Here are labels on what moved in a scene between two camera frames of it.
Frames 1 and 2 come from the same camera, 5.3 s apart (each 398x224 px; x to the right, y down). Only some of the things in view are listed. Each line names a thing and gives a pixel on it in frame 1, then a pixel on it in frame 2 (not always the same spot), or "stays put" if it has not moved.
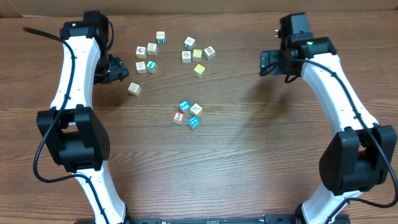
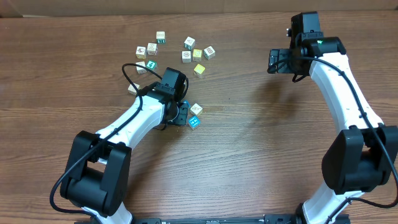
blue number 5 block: x=185 y=105 stays put
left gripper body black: x=117 y=70 -> x=183 y=116
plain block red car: x=196 y=109 stays put
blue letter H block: x=194 y=121 stays put
